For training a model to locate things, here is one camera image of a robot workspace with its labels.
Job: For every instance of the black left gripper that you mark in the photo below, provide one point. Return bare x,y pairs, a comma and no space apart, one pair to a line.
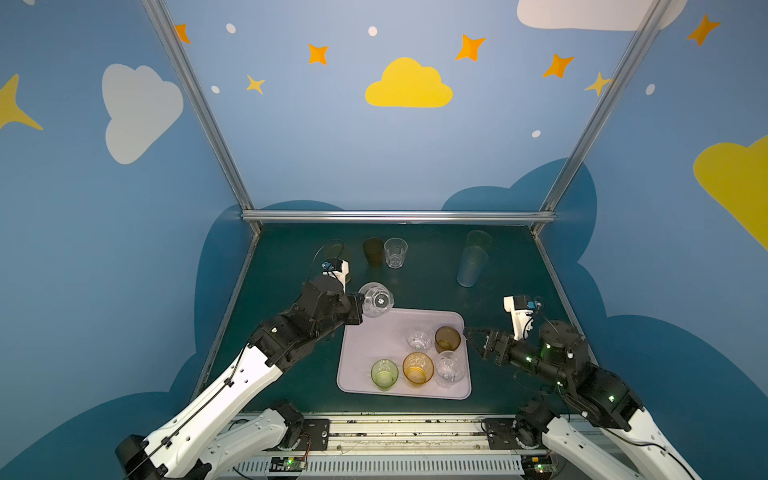
351,307

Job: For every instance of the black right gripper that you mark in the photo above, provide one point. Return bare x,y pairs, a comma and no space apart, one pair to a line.
493,346

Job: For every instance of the brown amber short cup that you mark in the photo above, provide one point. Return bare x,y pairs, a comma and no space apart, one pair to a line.
447,338

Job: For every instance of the clear faceted glass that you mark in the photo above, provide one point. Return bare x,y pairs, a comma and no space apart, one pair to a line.
449,369
378,300
395,250
420,339

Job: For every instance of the lilac plastic tray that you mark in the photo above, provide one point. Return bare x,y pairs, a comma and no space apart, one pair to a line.
385,337

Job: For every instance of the yellow short cup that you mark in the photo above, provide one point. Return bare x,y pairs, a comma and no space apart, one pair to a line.
418,368

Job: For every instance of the small green cup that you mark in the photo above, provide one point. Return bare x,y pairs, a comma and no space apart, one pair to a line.
384,374

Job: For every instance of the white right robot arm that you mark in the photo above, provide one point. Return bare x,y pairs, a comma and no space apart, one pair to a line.
601,397

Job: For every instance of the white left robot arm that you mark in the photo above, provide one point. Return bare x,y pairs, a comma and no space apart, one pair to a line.
196,443

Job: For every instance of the dark olive cup back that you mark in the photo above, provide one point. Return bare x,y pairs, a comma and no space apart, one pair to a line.
374,252

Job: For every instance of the tall pale blue cup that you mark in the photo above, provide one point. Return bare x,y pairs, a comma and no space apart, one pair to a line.
473,262

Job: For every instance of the green tinted cup back right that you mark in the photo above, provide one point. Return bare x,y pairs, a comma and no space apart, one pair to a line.
480,239

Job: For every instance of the right green circuit board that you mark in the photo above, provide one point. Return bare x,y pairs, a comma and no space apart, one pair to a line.
537,468

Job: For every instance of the green circuit board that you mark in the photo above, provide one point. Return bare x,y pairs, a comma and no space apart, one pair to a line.
287,465
537,468

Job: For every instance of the left green circuit board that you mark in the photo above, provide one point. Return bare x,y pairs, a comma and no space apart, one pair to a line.
287,465

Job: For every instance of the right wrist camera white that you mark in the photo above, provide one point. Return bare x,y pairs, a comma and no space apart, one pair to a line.
522,310

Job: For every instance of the aluminium back frame rail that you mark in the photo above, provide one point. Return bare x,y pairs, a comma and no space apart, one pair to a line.
459,217

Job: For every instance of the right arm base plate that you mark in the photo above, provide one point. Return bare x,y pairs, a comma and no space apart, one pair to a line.
519,433

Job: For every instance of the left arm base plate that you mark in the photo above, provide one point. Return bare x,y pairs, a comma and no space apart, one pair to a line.
312,435

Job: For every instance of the aluminium front rail base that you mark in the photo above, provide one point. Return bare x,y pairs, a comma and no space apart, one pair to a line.
417,446

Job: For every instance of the aluminium left corner post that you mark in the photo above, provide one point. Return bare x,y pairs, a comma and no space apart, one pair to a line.
161,20

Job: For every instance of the aluminium corner post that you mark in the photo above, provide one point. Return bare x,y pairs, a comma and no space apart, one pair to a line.
161,20
648,29

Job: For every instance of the aluminium right corner post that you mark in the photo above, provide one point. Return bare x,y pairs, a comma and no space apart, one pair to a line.
648,29

